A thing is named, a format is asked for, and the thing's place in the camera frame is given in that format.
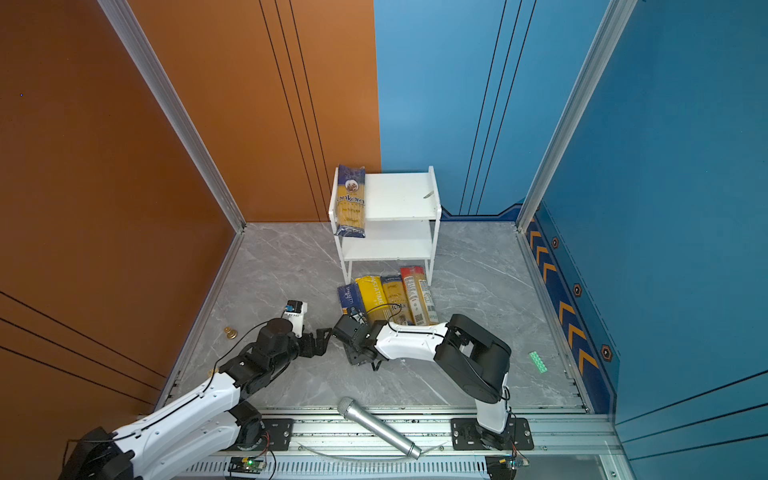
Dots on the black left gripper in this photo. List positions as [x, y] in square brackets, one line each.
[312, 350]

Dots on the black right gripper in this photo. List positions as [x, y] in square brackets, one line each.
[350, 355]

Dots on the dark blue Barilla spaghetti pack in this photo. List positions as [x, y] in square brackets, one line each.
[350, 299]

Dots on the blue yellow portrait spaghetti pack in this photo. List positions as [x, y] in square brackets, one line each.
[397, 300]

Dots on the blue yellow pasta bag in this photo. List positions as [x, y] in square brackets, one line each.
[350, 202]

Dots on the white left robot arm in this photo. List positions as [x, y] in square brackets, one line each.
[212, 416]

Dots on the silver microphone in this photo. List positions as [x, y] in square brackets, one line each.
[351, 410]

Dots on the small brass weight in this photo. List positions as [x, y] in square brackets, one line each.
[230, 333]

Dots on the red spaghetti pack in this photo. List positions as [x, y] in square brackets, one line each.
[419, 296]

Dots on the green circuit board left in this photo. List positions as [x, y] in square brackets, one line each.
[247, 466]

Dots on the white metal shelf rack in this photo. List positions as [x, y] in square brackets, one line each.
[403, 215]

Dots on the green toy brick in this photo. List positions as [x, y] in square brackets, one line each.
[538, 362]

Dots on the circuit board right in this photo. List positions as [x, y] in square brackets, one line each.
[504, 467]

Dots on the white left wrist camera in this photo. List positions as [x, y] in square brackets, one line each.
[294, 312]

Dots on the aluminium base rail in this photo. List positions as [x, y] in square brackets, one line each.
[352, 440]

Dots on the aluminium corner post left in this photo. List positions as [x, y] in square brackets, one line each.
[129, 31]

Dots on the aluminium corner post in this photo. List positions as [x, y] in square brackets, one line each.
[609, 32]
[129, 31]

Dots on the aluminium corner post right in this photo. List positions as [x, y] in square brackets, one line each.
[609, 32]

